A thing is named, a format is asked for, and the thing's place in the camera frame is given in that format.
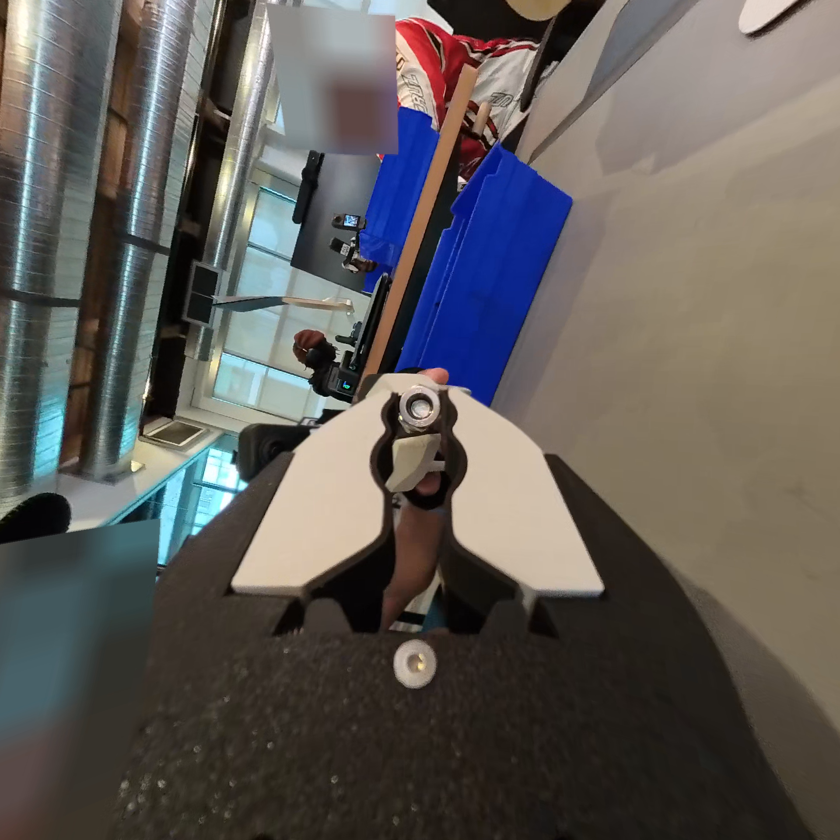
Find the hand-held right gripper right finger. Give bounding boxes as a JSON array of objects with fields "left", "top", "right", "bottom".
[{"left": 441, "top": 386, "right": 606, "bottom": 599}]

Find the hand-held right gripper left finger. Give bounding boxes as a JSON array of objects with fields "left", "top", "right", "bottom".
[{"left": 230, "top": 373, "right": 413, "bottom": 597}]

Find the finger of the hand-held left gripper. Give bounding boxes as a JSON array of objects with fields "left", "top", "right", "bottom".
[{"left": 386, "top": 434, "right": 448, "bottom": 492}]

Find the silver metal bolt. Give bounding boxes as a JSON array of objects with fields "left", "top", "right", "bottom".
[{"left": 398, "top": 386, "right": 442, "bottom": 435}]

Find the person's left hand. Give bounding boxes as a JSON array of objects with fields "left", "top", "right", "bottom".
[{"left": 381, "top": 367, "right": 454, "bottom": 634}]

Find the blue plastic bin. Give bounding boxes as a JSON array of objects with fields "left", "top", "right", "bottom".
[
  {"left": 394, "top": 141, "right": 573, "bottom": 409},
  {"left": 363, "top": 107, "right": 439, "bottom": 271}
]

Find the black panel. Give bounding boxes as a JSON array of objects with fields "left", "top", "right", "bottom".
[{"left": 290, "top": 150, "right": 396, "bottom": 294}]

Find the brown wooden table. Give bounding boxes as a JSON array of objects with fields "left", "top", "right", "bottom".
[{"left": 363, "top": 64, "right": 479, "bottom": 383}]

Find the large silver air duct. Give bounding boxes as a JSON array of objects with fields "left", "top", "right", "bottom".
[{"left": 0, "top": 0, "right": 124, "bottom": 516}]

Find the thin silver air duct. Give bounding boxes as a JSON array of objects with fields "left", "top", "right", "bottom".
[{"left": 202, "top": 0, "right": 280, "bottom": 280}]

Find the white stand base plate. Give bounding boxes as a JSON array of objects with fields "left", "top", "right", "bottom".
[{"left": 738, "top": 0, "right": 816, "bottom": 35}]

